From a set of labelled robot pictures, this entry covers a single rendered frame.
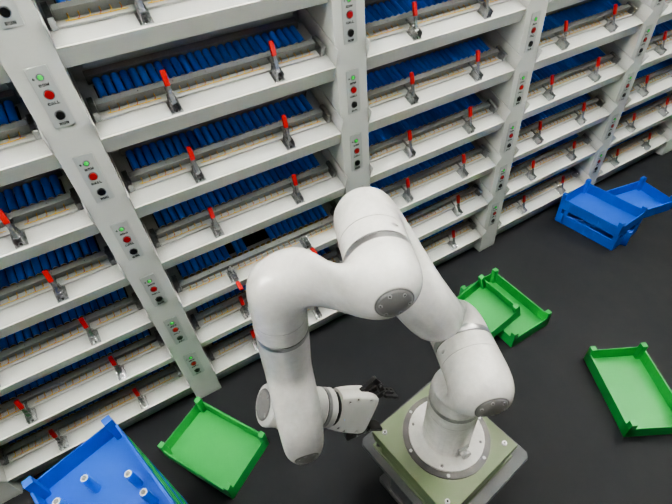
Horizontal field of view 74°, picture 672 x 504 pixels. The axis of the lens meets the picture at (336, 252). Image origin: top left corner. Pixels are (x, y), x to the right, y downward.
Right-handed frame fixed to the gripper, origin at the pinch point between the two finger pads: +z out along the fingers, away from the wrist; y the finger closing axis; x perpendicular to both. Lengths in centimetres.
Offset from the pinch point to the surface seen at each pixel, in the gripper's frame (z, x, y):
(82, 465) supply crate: -56, 25, -38
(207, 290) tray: -29, 61, -5
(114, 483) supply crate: -49, 17, -36
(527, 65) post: 50, 55, 102
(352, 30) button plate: -22, 45, 80
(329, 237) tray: 6, 63, 22
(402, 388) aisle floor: 45, 38, -19
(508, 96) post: 51, 58, 92
